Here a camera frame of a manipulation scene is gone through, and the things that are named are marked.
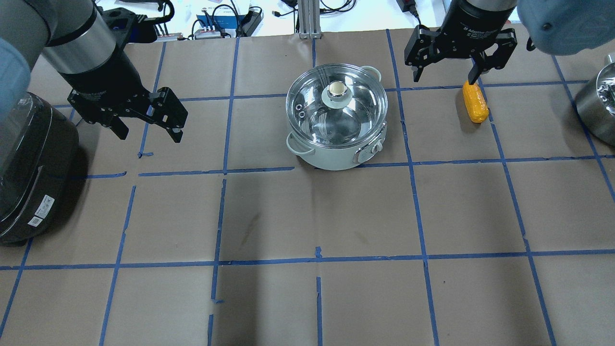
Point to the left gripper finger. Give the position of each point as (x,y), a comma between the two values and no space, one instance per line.
(120,129)
(176,133)

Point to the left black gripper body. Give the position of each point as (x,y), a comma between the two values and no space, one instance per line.
(102,85)

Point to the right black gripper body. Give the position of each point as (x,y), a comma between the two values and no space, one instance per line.
(473,26)

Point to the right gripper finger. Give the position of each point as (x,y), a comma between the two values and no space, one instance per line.
(477,70)
(417,71)

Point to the yellow corn cob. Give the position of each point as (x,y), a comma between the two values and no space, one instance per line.
(475,103)

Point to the glass pot lid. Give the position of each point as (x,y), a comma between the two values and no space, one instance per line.
(337,105)

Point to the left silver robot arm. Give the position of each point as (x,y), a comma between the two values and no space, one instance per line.
(86,45)

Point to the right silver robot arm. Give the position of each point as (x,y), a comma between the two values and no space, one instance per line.
(565,27)

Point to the pale green electric pot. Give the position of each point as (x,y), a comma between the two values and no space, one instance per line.
(336,159)

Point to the black rice cooker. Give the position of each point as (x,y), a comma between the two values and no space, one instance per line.
(38,144)

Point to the steel steamer basket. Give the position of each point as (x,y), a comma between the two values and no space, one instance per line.
(595,103)

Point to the black power adapter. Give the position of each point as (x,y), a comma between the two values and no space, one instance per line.
(250,22)

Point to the aluminium frame post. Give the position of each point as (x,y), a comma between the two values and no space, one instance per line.
(309,19)

